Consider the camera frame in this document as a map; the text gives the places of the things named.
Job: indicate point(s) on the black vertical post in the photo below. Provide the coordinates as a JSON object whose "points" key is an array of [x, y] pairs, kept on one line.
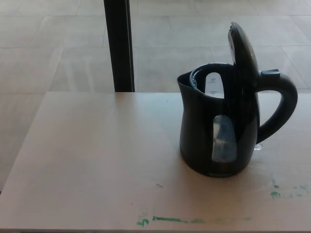
{"points": [[120, 48]]}

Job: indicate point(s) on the black electric kettle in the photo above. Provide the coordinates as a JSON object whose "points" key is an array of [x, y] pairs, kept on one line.
{"points": [[199, 121]]}

